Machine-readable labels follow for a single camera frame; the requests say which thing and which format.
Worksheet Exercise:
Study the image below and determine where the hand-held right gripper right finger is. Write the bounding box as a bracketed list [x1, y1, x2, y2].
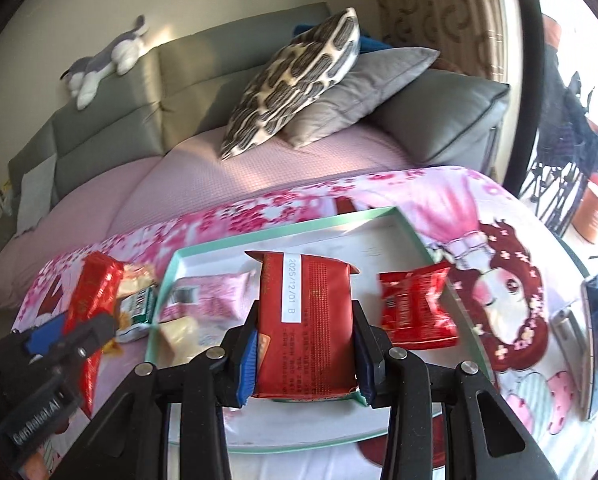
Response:
[351, 299, 560, 480]

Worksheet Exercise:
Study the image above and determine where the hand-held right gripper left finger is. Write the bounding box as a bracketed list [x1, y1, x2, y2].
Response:
[54, 300, 260, 480]

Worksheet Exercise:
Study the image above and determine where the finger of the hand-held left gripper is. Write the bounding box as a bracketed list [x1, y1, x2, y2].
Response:
[10, 311, 70, 357]
[28, 311, 118, 377]

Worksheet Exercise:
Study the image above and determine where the long red snack packet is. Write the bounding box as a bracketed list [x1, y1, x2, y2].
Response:
[61, 251, 126, 418]

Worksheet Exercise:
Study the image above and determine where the red packet with white stripe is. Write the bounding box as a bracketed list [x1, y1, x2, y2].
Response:
[244, 250, 363, 404]

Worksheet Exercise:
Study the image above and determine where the clear round pastry packet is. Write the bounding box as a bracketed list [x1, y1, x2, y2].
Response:
[158, 314, 230, 367]

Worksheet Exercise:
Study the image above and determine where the pink snack packet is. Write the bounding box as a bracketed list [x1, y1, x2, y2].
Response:
[161, 269, 258, 324]

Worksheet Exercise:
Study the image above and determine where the white box with teal rim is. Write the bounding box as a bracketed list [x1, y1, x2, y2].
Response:
[143, 205, 496, 457]

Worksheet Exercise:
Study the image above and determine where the orange yellow snack packet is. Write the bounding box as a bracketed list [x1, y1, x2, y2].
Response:
[99, 309, 130, 357]

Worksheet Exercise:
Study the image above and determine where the dark green snack packet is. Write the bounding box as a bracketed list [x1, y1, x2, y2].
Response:
[115, 284, 160, 344]

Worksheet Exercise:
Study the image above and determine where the small red snack packet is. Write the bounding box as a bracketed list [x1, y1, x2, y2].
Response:
[377, 261, 460, 352]

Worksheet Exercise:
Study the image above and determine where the cream snack packet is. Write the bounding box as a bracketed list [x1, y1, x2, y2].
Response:
[118, 263, 156, 298]

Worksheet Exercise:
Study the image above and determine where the light grey cushion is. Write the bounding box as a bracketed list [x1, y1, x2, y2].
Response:
[15, 155, 60, 234]

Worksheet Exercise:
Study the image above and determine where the pink sofa cover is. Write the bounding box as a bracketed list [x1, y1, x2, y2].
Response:
[0, 122, 416, 311]

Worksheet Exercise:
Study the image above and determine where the cartoon printed blanket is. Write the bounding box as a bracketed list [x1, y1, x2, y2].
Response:
[11, 165, 598, 480]

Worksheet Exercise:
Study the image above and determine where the grey pillow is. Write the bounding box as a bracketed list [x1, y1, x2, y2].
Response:
[281, 47, 441, 149]

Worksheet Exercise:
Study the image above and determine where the orange bucket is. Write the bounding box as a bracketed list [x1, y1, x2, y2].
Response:
[573, 180, 598, 246]

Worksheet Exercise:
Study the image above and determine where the grey white plush toy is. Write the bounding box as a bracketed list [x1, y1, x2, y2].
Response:
[60, 15, 150, 111]

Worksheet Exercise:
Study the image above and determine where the grey sofa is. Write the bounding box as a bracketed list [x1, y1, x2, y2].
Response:
[0, 1, 511, 311]

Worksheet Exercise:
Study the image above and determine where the brown patterned pillow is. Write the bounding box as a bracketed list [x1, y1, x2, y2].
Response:
[220, 7, 362, 161]

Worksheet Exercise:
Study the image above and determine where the black folding chair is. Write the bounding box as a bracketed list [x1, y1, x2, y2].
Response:
[519, 71, 598, 237]

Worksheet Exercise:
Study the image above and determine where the blue cloth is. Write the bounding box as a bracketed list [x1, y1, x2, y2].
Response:
[293, 22, 396, 57]

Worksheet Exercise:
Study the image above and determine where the beige patterned curtain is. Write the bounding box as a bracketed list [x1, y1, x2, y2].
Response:
[370, 0, 510, 84]

